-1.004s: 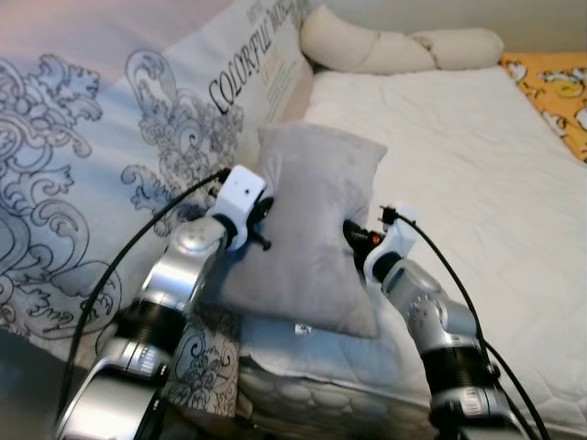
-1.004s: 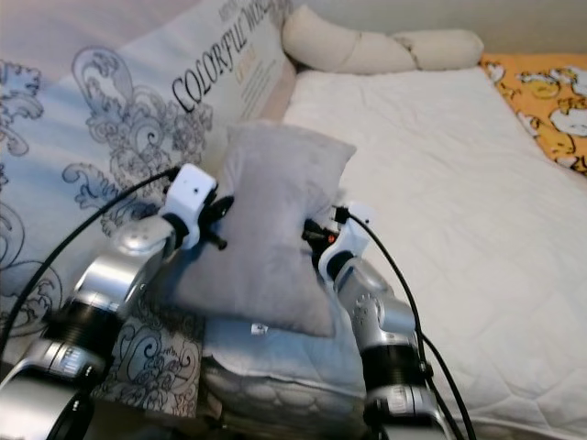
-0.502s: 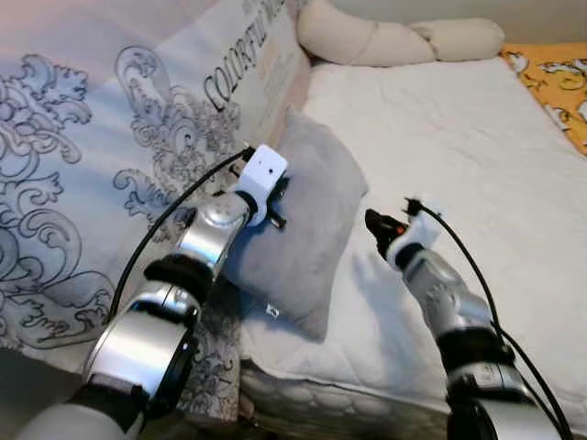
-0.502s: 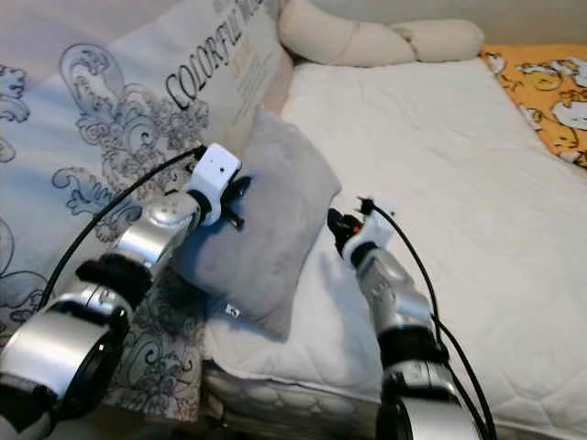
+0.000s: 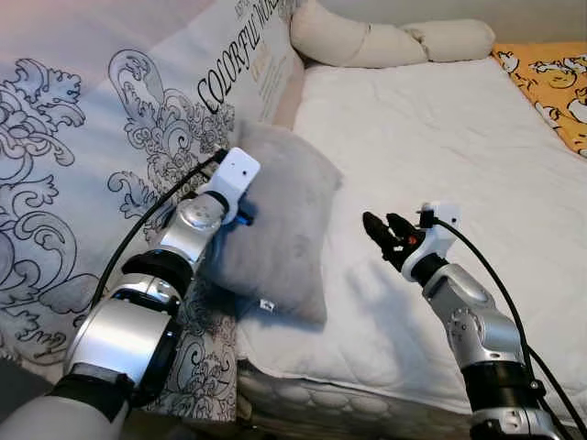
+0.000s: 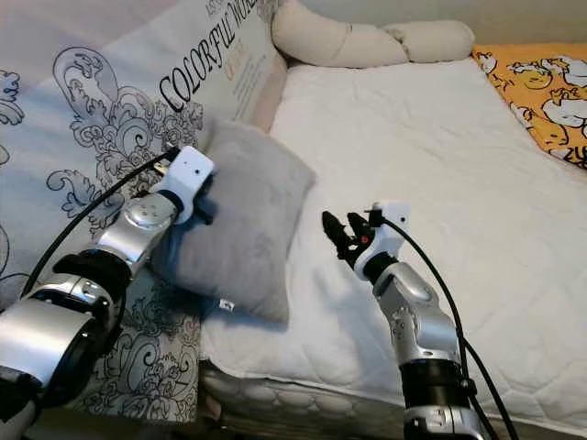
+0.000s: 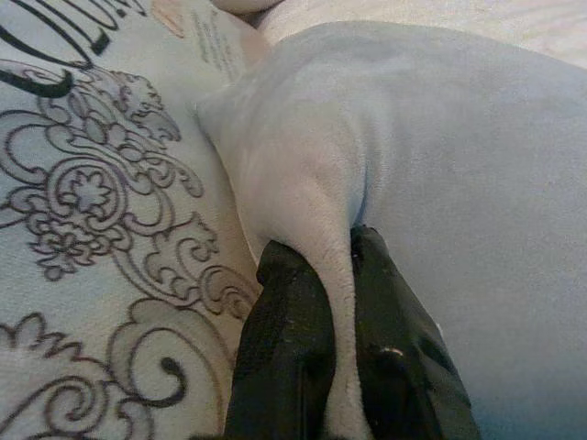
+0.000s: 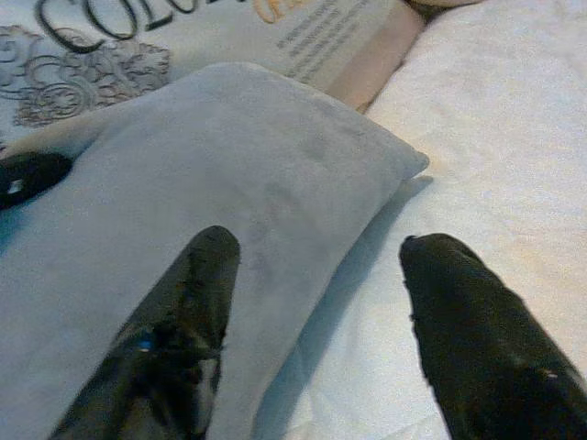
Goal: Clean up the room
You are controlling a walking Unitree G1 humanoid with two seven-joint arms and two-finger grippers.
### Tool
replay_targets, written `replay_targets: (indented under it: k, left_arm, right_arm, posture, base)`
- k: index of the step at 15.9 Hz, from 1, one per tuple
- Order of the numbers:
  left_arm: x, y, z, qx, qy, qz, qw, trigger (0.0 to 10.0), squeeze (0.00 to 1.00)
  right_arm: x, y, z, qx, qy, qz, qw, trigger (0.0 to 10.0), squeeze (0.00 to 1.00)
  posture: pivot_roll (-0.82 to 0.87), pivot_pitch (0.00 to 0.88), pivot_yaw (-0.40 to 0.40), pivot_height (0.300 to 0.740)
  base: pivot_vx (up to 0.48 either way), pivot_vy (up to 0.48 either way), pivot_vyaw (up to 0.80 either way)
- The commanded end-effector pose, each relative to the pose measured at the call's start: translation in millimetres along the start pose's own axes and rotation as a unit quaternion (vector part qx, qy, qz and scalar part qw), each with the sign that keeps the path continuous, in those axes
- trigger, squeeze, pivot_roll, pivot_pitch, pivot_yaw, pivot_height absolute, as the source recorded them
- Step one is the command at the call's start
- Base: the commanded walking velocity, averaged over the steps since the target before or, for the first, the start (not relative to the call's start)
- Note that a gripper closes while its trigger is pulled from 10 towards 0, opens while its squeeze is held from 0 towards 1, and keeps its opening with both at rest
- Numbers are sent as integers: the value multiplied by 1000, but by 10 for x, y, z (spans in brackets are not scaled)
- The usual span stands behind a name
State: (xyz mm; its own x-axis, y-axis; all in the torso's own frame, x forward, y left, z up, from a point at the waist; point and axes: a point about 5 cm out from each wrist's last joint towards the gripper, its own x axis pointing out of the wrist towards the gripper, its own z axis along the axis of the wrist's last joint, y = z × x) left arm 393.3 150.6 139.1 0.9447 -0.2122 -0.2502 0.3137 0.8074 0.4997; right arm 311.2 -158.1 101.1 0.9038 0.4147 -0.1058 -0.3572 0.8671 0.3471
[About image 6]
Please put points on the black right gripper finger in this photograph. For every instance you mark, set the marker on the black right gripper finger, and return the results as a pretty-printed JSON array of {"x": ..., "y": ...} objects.
[
  {"x": 358, "y": 225},
  {"x": 336, "y": 231}
]

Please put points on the grey plush pillow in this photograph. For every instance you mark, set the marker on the grey plush pillow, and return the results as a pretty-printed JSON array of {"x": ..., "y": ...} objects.
[{"x": 252, "y": 229}]

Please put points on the white quilted mattress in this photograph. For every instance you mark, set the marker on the white quilted mattress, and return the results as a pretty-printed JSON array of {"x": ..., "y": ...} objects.
[{"x": 404, "y": 147}]

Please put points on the white black floral sheet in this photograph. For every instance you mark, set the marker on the white black floral sheet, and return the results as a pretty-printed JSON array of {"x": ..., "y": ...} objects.
[{"x": 92, "y": 101}]

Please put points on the cream long bolster pillow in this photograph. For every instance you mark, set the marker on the cream long bolster pillow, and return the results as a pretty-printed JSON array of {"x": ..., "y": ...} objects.
[{"x": 339, "y": 41}]

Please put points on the yellow cartoon print blanket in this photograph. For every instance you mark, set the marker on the yellow cartoon print blanket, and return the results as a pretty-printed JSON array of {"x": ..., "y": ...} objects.
[{"x": 537, "y": 96}]

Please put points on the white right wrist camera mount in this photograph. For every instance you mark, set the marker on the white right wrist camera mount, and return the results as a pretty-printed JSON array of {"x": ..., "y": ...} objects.
[{"x": 390, "y": 234}]

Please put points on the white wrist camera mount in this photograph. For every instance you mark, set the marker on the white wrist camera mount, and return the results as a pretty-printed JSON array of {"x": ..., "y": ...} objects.
[
  {"x": 390, "y": 234},
  {"x": 191, "y": 174}
]

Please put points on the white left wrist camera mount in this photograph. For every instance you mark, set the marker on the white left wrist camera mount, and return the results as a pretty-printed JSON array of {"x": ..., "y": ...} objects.
[{"x": 191, "y": 174}]

